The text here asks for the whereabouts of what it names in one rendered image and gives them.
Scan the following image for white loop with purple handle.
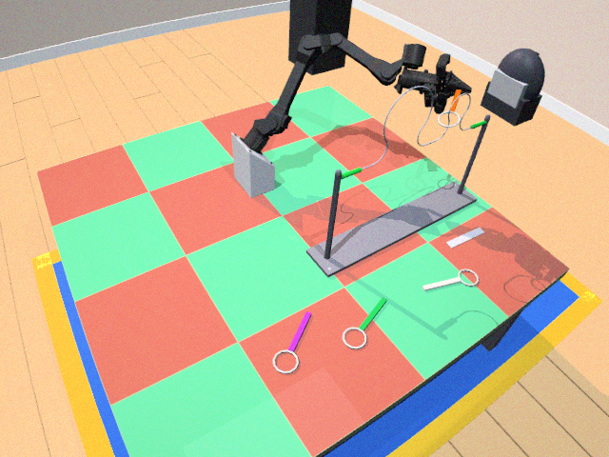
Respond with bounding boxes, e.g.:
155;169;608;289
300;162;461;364
273;311;311;374

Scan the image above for white ring with green handle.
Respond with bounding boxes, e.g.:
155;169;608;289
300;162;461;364
342;298;387;349

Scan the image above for white loop with straight handle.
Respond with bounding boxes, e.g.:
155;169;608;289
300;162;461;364
422;268;479;291

